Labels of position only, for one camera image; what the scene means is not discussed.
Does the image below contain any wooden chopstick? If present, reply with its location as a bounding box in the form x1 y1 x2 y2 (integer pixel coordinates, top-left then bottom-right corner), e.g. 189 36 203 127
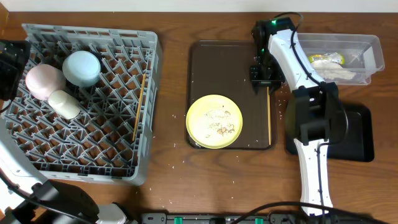
132 73 147 142
267 86 272 146

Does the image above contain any pink bowl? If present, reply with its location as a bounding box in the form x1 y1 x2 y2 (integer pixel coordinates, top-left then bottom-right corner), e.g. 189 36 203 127
25 64 66 101

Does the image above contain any light blue bowl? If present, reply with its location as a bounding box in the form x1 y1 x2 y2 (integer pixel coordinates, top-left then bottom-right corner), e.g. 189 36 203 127
62 50 101 87

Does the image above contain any green snack wrapper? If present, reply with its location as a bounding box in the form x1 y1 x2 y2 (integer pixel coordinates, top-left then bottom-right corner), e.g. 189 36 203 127
308 52 345 65

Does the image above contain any cream plastic cup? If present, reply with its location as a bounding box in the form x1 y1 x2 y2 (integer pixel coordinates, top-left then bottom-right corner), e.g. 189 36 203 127
48 90 80 119

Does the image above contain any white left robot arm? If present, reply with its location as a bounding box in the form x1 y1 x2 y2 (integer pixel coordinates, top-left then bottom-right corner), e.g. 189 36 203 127
1 119 129 223

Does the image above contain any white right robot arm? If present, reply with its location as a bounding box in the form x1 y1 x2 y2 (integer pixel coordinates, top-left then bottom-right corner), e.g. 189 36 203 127
249 12 346 217

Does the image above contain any dark brown serving tray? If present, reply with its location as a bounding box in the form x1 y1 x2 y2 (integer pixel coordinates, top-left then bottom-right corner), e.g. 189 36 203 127
187 40 277 151

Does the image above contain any clear plastic bin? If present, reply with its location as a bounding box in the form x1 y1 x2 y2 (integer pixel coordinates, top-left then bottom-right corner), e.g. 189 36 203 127
298 33 385 85

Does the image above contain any yellow plate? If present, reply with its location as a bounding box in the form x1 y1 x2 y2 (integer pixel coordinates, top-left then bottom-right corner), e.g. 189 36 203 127
185 95 243 149

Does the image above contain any black tray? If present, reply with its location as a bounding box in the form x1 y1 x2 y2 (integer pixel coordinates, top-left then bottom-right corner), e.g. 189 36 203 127
285 102 375 163

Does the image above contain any grey plastic dish rack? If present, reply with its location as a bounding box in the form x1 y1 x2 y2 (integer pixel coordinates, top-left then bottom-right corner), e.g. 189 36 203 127
2 24 162 185

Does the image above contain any black power strip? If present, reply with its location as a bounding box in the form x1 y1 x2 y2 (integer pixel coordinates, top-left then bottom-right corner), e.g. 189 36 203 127
141 213 301 224

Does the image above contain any black cable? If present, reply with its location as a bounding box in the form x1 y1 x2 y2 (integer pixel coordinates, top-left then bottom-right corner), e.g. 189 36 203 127
228 200 386 224

